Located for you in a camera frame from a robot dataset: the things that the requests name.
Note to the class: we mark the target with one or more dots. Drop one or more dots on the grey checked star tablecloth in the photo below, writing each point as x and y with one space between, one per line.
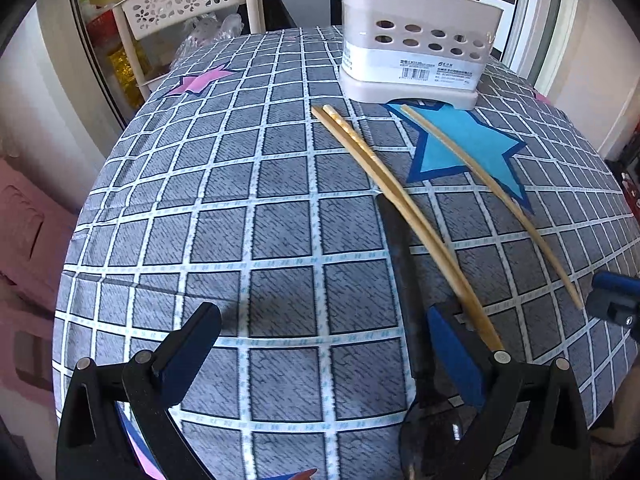
250 210

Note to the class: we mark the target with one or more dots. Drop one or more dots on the stack of pink plastic stools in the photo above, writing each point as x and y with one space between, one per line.
25 220

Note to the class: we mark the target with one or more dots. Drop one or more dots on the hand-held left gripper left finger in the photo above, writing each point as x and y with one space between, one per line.
180 370

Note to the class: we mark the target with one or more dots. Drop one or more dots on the bamboo chopstick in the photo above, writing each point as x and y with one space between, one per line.
334 115
480 171
321 116

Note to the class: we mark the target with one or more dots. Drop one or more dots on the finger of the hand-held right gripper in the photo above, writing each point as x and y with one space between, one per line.
612 290

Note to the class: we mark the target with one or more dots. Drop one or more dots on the white plastic rack cart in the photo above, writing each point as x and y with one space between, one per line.
175 2

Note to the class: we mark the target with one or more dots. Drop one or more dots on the pink plastic stool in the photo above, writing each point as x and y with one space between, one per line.
25 350

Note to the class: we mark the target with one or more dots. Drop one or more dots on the white plastic utensil holder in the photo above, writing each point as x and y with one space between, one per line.
420 55

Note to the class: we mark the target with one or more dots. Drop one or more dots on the clear plastic bags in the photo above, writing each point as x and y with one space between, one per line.
207 37

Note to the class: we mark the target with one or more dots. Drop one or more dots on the red container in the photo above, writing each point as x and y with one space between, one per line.
102 27

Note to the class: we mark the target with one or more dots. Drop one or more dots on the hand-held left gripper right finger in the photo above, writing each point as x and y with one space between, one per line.
452 355

